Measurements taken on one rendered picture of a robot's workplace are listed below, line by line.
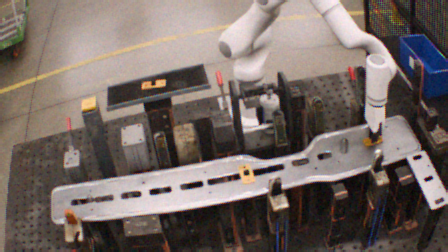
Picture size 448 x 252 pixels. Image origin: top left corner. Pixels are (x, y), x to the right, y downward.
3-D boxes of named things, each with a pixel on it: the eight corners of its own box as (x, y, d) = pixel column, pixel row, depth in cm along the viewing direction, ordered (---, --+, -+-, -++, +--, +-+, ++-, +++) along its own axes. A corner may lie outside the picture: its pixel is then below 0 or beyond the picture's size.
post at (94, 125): (109, 199, 211) (80, 115, 183) (108, 187, 217) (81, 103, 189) (125, 197, 212) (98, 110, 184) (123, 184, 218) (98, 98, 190)
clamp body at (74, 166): (89, 233, 196) (60, 170, 173) (88, 214, 204) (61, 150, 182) (109, 232, 196) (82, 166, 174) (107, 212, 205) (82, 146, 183)
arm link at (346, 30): (341, 5, 169) (389, 77, 169) (317, 18, 161) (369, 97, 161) (354, -5, 161) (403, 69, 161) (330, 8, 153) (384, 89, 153)
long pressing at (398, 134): (51, 230, 159) (50, 228, 158) (51, 187, 177) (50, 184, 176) (423, 152, 170) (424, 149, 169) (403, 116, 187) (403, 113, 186)
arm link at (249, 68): (227, 75, 220) (220, 27, 204) (260, 55, 228) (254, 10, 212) (249, 88, 212) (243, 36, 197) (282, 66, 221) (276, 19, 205)
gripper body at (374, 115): (362, 90, 168) (361, 116, 175) (373, 108, 160) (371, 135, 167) (379, 87, 169) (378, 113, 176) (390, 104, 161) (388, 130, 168)
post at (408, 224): (406, 231, 177) (420, 181, 159) (398, 213, 185) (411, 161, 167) (417, 226, 177) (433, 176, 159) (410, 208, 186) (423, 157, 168)
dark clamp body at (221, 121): (221, 213, 202) (208, 133, 178) (215, 189, 212) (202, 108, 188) (250, 207, 203) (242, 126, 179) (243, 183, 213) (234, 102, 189)
